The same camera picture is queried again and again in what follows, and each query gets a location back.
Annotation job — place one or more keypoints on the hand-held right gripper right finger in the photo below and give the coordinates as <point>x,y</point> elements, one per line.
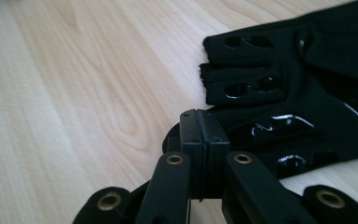
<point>214,149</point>

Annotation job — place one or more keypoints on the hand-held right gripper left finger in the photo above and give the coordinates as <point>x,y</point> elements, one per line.
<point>195,149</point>

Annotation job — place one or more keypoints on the black fingerless glove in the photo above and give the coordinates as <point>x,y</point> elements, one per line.
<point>292,93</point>

